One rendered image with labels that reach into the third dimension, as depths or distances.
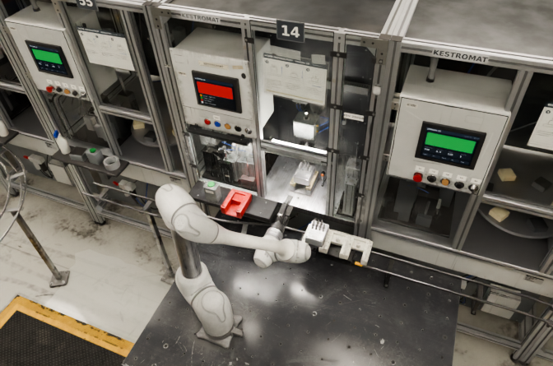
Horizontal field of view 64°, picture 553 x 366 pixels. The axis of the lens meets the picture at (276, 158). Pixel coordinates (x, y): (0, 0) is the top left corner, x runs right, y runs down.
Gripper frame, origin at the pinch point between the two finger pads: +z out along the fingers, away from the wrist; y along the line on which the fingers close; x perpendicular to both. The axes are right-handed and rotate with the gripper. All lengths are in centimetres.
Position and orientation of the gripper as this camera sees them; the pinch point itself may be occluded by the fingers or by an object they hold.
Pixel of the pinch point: (289, 204)
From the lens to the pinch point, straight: 247.9
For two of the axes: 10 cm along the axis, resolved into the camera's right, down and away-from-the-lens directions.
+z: 3.7, -6.4, 6.7
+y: -0.4, -7.3, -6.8
